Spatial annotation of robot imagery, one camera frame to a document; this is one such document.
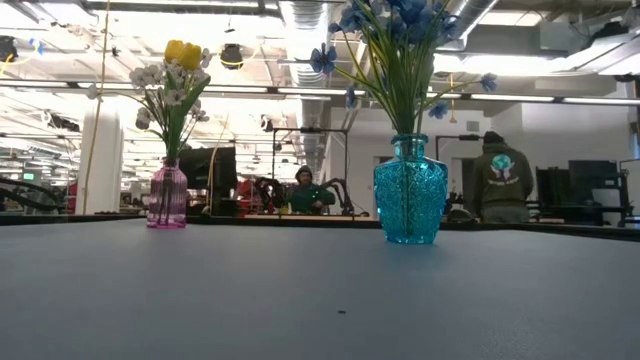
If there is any person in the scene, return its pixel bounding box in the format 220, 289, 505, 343
287, 164, 337, 216
472, 130, 535, 225

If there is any red bag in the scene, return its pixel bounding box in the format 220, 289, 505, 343
237, 178, 261, 201

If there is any teal patterned glass vase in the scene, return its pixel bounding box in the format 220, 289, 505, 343
373, 133, 450, 246

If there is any black monitor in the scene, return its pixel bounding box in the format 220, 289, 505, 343
178, 146, 239, 216

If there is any white square column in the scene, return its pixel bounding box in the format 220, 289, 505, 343
75, 97, 125, 216

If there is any black round ceiling device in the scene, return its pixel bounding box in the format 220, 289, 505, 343
219, 43, 245, 70

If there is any white artificial flower spray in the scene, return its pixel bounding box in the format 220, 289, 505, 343
85, 47, 212, 161

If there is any smooth silver ceiling duct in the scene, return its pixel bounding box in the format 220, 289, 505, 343
434, 0, 501, 51

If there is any black metal frame stand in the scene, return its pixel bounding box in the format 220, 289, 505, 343
434, 133, 484, 161

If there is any long ceiling light strip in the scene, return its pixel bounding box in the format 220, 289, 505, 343
0, 79, 640, 106

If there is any yellow artificial tulip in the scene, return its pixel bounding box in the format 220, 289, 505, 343
169, 42, 211, 161
163, 39, 186, 161

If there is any dark equipment rack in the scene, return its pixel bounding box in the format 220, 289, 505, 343
534, 159, 632, 226

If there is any pink ribbed glass vase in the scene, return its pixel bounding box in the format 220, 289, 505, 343
145, 157, 189, 230

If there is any blue artificial flower spray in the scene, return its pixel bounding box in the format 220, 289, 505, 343
399, 72, 500, 135
308, 0, 441, 135
327, 0, 466, 135

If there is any silver ribbed ceiling duct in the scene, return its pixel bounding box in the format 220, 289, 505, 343
277, 0, 335, 189

